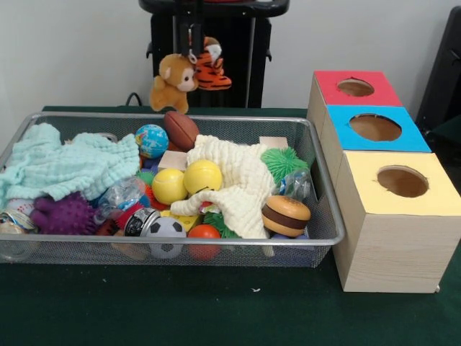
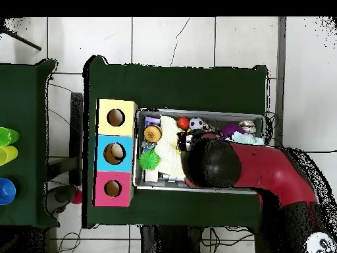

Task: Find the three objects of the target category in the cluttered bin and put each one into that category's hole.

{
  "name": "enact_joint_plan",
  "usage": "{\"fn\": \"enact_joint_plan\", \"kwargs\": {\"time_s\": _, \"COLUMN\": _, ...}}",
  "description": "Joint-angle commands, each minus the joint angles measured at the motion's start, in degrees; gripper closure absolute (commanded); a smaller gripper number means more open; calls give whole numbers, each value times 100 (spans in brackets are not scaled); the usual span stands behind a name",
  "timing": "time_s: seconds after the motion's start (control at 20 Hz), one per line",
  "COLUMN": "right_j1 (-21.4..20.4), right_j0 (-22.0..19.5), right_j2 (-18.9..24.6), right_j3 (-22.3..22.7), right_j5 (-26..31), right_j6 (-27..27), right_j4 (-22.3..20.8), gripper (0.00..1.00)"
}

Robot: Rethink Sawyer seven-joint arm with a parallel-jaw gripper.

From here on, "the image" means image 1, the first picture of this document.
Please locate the dark green side table cloth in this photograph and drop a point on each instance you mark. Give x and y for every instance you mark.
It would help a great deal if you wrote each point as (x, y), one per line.
(450, 137)

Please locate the cream waffle cloth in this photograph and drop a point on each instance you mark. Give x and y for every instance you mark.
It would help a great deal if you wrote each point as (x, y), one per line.
(245, 169)

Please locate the brown toy football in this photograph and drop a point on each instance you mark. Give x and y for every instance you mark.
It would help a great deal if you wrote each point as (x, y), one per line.
(180, 128)

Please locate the blue globe ball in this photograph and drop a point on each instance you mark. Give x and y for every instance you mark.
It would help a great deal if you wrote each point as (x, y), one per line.
(151, 141)

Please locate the orange red ball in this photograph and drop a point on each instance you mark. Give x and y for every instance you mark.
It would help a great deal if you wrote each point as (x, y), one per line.
(203, 233)

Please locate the black white soccer ball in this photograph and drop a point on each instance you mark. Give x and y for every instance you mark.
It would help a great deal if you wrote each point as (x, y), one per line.
(165, 230)

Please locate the black chair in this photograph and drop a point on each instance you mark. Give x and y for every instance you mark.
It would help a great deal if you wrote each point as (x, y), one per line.
(443, 72)

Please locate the shallow silver mesh bin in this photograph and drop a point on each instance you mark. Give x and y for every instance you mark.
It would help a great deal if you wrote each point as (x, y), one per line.
(234, 257)

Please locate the green spiky rubber ball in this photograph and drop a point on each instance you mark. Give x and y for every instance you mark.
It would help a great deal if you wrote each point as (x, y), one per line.
(282, 160)

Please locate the toy hamburger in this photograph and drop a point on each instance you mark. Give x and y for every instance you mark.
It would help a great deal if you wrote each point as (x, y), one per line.
(286, 214)

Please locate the yellow tennis ball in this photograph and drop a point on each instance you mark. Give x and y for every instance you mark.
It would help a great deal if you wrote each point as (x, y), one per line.
(167, 185)

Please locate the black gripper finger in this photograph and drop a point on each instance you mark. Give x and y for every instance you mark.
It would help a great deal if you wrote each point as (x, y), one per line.
(183, 36)
(196, 36)

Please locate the wooden box with three holes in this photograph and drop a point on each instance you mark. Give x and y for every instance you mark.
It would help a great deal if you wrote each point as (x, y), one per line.
(396, 252)

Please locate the mint green waffle cloth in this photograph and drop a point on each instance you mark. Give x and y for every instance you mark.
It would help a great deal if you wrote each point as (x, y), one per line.
(65, 162)

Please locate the yellow smiley ball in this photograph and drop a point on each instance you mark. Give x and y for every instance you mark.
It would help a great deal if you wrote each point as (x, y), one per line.
(201, 174)

